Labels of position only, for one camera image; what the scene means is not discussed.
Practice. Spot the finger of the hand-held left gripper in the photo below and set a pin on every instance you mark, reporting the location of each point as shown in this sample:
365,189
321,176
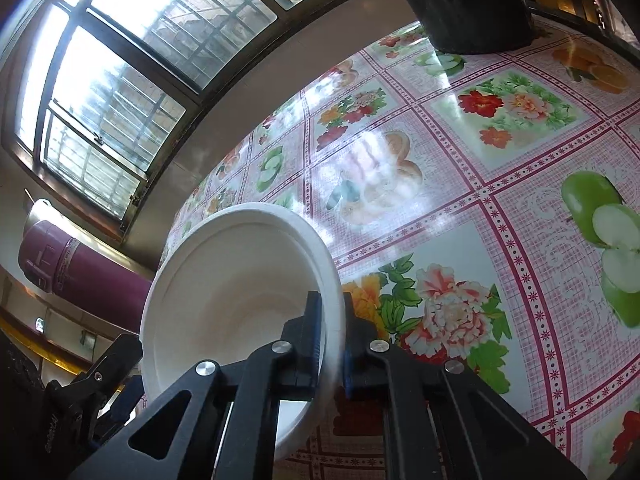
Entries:
127,400
112,365

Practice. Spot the floral fruit print tablecloth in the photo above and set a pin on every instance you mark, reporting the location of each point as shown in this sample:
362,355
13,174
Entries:
500,185

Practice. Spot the window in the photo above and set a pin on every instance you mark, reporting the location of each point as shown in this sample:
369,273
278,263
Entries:
125,60

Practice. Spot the black pot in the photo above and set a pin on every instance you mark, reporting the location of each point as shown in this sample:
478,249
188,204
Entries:
465,5

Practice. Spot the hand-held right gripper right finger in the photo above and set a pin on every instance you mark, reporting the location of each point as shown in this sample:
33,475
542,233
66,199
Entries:
348,365

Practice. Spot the purple thermos bottle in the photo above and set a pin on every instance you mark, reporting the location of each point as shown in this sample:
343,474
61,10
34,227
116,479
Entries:
85,280

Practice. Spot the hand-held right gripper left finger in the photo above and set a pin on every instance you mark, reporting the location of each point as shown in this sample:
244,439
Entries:
315,332

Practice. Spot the white bowl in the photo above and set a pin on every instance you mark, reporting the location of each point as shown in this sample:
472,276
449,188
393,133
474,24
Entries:
225,300

